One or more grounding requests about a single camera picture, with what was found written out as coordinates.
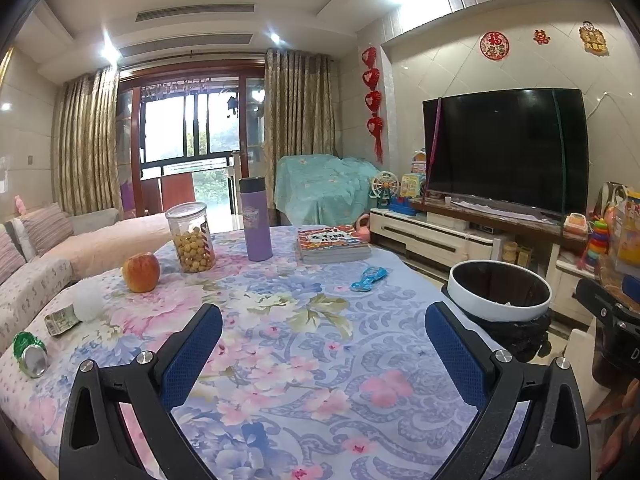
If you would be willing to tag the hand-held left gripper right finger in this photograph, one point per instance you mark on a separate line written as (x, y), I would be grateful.
(457, 355)

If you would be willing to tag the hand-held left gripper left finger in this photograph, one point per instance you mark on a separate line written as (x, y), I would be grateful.
(192, 355)

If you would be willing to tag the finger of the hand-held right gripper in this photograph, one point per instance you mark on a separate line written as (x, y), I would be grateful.
(632, 286)
(610, 307)

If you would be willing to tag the white round bin black liner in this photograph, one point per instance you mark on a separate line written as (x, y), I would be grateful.
(500, 282)

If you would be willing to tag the beige cardboard box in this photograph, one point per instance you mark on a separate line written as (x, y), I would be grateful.
(580, 355)

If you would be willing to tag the yellow box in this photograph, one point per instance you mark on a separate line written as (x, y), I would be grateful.
(627, 232)

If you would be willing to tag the small white orange toy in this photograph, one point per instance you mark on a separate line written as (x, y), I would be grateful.
(575, 222)

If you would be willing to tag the red apple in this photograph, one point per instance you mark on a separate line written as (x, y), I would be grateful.
(141, 272)

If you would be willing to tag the yellow jar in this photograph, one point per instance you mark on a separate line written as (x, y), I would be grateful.
(510, 251)

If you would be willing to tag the clear jar of snack balls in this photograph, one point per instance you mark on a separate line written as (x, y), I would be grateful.
(190, 240)

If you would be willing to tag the white television cabinet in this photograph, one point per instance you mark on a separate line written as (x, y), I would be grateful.
(450, 240)

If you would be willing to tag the blue round blister packet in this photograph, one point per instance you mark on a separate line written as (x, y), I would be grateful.
(369, 278)

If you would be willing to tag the green white crumpled packet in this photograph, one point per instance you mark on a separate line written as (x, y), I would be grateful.
(61, 320)

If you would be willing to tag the beige sofa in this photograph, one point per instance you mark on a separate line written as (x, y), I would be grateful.
(100, 245)

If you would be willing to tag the purple thermos bottle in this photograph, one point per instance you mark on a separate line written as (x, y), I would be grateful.
(255, 220)

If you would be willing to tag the pink kettlebell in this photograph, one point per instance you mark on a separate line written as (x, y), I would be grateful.
(363, 225)

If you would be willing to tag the blue toy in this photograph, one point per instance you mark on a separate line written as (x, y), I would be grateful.
(400, 205)

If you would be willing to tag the crushed green can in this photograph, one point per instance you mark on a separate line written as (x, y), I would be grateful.
(30, 355)

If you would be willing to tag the stack of picture books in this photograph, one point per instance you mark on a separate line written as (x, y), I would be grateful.
(332, 242)

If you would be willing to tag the pastel toy house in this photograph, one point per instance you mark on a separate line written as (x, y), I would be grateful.
(412, 180)

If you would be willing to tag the ferris wheel toy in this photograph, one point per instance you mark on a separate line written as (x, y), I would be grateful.
(385, 185)

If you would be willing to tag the black television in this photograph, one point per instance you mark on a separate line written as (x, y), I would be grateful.
(505, 150)

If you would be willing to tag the pink striped cushion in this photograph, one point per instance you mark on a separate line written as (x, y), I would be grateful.
(10, 255)
(47, 222)

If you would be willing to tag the teal furniture cover cloth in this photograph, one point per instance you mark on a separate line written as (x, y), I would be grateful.
(320, 185)

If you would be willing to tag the pink plush toy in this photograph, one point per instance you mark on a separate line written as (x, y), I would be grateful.
(20, 203)

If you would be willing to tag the wooden balcony door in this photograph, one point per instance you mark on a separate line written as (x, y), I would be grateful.
(190, 125)

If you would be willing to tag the golden curtain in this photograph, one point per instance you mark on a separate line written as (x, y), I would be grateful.
(85, 145)
(300, 110)

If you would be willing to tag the red hanging heart decoration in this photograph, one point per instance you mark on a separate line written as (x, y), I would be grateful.
(372, 95)

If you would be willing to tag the ceiling air vent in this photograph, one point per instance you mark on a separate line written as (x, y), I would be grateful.
(195, 12)
(185, 45)

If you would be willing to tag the figure wall sticker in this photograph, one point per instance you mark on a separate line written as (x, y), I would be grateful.
(592, 37)

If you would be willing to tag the small red wall sticker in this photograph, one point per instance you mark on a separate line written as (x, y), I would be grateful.
(540, 36)

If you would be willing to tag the round red wall paper-cut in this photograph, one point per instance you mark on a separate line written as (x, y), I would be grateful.
(495, 45)

